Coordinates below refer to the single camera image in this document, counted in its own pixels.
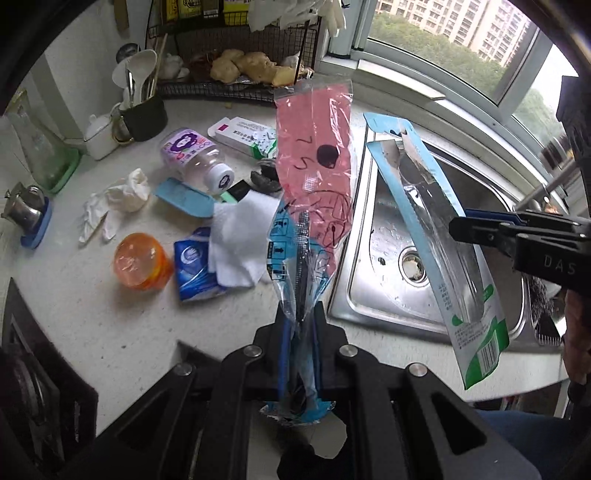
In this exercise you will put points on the white ceramic sugar jar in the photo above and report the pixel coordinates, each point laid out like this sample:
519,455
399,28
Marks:
98,138

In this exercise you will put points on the glass carafe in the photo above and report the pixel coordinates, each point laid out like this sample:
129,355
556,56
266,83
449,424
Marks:
37,142

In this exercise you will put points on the green coaster tray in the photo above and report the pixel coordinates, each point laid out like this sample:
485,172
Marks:
61,166

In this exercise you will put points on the blue tissue packet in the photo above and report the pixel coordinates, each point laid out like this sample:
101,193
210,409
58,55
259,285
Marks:
193,279

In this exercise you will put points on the dark scouring pad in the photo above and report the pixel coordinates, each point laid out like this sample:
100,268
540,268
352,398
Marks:
265,179

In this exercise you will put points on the pink and blue plastic wrapper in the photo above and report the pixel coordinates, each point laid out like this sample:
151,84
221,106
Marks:
313,161

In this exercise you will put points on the white latex glove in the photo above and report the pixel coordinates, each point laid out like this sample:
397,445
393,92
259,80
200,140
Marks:
108,209

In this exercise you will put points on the steel teapot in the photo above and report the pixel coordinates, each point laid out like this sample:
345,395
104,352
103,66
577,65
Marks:
24,207

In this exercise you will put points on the purple label plastic bottle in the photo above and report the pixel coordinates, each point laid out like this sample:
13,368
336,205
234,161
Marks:
197,161

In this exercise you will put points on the stainless steel sink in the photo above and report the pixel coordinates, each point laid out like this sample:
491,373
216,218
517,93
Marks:
382,283

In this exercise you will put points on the dark green gold-handled mug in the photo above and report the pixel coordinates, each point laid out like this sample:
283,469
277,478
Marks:
145,120

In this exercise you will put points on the black wire rack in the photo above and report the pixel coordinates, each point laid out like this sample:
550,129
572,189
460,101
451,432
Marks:
199,40

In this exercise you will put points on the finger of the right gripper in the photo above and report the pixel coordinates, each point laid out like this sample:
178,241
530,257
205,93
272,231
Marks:
500,230

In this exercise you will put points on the orange plastic bottle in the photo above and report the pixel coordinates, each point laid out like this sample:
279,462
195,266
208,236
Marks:
141,263

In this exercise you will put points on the black green small box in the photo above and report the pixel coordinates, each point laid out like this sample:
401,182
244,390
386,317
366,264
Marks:
236,192

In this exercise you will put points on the white green medicine box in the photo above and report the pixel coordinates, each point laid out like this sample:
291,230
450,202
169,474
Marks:
251,138

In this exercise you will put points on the white paper towel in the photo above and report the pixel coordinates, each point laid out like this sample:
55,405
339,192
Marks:
238,239

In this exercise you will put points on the ginger root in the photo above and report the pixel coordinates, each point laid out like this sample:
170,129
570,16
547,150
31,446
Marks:
256,66

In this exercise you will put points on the blue green toothbrush package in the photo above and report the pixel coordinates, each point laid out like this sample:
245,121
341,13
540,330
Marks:
460,278

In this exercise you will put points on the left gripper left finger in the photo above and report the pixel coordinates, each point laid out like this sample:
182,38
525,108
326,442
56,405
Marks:
284,330

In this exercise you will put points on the person's hand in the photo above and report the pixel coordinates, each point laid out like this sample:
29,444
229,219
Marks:
577,342

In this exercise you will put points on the blue scrub brush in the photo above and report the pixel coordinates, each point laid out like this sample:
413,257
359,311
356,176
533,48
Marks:
190,201

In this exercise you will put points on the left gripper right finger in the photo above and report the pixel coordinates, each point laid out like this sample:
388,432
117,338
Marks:
317,327

